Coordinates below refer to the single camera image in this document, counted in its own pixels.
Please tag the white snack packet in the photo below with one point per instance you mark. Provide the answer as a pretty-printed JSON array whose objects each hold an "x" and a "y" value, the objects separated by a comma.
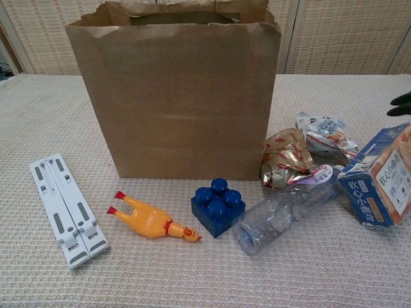
[{"x": 324, "y": 131}]

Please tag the blue orange cookie box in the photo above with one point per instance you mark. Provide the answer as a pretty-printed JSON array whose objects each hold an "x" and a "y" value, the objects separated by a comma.
[{"x": 382, "y": 192}]

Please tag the brown paper bag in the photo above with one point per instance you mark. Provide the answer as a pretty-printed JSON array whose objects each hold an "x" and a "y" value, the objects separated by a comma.
[{"x": 180, "y": 112}]

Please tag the beige woven tablecloth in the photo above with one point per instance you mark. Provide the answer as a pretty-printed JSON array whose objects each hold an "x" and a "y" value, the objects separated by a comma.
[{"x": 48, "y": 128}]

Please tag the clear plastic water bottle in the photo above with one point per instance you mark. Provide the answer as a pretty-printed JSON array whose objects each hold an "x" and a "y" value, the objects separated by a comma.
[{"x": 276, "y": 218}]

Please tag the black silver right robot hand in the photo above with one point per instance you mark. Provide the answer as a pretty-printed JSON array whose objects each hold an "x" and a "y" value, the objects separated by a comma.
[{"x": 401, "y": 106}]

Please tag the woven folding screen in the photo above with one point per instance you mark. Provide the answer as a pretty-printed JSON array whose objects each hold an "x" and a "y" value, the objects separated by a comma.
[{"x": 337, "y": 38}]

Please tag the gold red foil snack bag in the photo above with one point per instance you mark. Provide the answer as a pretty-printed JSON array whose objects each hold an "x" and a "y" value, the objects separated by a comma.
[{"x": 285, "y": 154}]

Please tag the yellow rubber chicken toy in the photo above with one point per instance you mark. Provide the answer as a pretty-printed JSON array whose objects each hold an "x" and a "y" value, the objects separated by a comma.
[{"x": 151, "y": 221}]

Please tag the blue building block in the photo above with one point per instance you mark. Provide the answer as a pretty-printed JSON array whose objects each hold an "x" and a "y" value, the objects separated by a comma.
[{"x": 218, "y": 218}]

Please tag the white folding laptop stand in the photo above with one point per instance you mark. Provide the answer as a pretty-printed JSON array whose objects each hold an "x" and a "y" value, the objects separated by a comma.
[{"x": 61, "y": 211}]

